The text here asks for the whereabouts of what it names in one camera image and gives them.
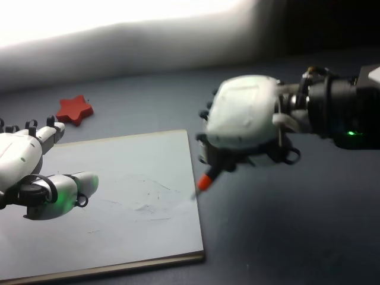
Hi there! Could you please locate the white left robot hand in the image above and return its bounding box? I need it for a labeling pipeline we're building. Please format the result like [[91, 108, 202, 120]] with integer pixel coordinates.
[[0, 117, 99, 220]]

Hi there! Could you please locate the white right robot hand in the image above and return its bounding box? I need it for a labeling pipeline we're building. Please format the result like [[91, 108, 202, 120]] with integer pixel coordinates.
[[195, 74, 300, 175]]

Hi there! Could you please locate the orange black utility knife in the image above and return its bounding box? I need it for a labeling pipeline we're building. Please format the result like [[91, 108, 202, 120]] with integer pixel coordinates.
[[189, 164, 222, 201]]

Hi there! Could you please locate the red star block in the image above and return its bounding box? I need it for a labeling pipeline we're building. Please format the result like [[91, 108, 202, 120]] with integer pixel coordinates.
[[55, 94, 94, 128]]

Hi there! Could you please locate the grey table cloth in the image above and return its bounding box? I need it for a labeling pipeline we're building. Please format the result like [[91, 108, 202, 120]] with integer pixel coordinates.
[[0, 47, 380, 285]]

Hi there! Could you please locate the white paper pad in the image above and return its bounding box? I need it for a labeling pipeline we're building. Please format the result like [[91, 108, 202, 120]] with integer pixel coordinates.
[[0, 129, 205, 283]]

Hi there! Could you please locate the white backdrop sheet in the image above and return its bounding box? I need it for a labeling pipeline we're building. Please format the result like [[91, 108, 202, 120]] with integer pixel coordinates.
[[0, 0, 287, 93]]

